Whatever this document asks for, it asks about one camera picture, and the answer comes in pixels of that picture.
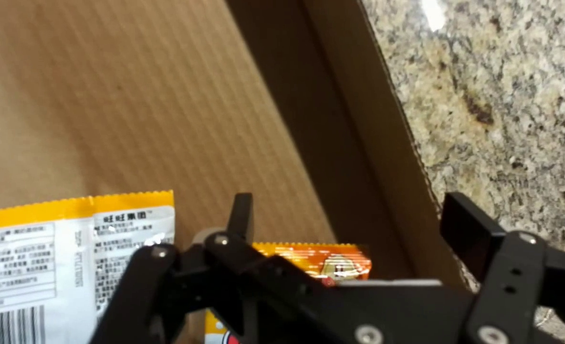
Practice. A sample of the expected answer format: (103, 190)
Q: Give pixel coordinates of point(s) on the shallow cardboard box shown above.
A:
(136, 96)

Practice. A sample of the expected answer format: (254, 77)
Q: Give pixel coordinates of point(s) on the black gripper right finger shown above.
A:
(504, 280)

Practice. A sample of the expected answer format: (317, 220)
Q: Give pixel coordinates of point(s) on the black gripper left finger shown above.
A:
(168, 299)

